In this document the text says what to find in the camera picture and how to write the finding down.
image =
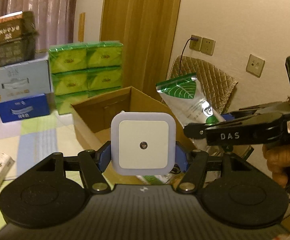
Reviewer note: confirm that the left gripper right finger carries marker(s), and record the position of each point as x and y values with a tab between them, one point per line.
194	166

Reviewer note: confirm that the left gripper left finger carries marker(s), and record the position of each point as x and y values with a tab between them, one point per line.
92	166

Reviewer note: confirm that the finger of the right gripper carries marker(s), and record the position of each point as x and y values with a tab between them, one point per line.
267	126
279	106

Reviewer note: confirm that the white square night light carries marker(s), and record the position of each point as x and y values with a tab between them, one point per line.
143	144

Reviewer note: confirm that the silver foil pouch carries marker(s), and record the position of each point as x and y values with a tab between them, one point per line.
184	96

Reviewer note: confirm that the green white medicine box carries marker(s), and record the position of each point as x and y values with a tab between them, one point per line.
155	180

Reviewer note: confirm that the person's right hand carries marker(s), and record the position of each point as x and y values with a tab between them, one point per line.
278	158

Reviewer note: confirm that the quilted brown chair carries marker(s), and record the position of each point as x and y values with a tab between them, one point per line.
217	86

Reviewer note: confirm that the checked tablecloth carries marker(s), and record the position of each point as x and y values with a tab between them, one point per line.
29	141

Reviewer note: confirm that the dark blue milk carton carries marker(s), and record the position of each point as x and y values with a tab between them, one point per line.
24	108

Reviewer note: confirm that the green tissue pack stack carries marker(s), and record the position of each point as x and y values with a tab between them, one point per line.
83	70

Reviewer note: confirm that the light blue milk carton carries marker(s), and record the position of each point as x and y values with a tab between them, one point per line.
24	79

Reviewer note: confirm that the wooden door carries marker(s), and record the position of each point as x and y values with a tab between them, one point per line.
147	30

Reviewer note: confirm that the wall data socket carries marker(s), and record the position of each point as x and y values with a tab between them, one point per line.
255	65

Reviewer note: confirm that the wall socket with plug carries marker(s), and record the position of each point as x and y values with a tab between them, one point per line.
200	44

